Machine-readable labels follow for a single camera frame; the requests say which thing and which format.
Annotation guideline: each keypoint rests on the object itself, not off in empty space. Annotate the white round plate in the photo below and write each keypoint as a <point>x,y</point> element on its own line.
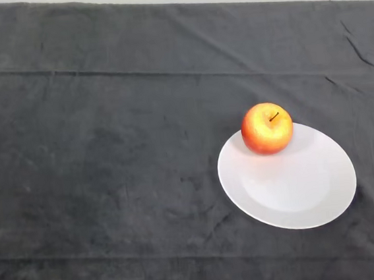
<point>291,189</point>

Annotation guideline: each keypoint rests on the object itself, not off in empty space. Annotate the black cloth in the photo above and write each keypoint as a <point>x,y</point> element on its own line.
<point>109,154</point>

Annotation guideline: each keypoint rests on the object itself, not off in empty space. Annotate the red yellow apple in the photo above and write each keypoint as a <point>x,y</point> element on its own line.
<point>265,130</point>

